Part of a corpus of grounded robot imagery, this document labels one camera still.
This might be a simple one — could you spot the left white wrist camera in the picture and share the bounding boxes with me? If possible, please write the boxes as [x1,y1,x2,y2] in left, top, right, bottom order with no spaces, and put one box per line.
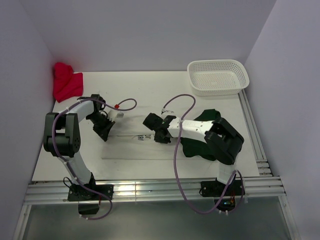
[107,110,124,121]

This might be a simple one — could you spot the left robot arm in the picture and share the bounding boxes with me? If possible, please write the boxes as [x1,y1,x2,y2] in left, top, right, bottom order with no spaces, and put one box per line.
[43,94,118,200]

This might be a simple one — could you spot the purple cable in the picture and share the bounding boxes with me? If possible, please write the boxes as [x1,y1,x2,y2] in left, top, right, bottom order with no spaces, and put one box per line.
[49,97,138,221]
[161,93,245,216]

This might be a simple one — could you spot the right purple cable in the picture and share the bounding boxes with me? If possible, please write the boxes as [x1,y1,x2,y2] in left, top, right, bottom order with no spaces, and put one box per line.
[161,93,245,216]

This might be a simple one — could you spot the white perforated plastic basket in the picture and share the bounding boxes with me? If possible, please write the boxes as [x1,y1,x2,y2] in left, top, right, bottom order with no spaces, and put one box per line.
[186,59,250,97]

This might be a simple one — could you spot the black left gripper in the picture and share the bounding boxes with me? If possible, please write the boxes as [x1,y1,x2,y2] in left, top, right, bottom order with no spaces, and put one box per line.
[87,112,115,141]

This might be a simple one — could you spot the dark green t-shirt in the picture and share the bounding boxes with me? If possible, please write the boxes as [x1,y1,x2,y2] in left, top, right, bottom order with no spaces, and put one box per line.
[180,109,221,161]

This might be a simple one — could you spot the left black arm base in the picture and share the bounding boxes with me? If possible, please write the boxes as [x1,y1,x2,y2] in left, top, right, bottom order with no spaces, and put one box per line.
[63,176,114,216]

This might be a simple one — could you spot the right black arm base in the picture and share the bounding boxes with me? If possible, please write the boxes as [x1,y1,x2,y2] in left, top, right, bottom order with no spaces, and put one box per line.
[199,179,245,212]

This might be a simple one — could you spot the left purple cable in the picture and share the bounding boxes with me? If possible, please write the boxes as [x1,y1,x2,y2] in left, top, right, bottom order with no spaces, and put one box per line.
[49,97,138,221]

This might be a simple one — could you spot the aluminium rail frame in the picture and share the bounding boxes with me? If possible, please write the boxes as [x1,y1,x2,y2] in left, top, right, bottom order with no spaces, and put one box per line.
[13,92,301,240]

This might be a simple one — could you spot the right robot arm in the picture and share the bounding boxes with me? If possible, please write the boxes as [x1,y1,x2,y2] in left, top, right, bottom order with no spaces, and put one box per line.
[142,113,244,195]

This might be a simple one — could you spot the white printed t-shirt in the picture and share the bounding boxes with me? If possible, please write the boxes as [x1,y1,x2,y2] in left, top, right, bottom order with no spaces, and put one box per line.
[100,112,177,161]

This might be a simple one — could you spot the red t-shirt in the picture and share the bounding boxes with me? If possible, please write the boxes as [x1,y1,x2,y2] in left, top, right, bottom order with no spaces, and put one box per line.
[53,62,84,103]

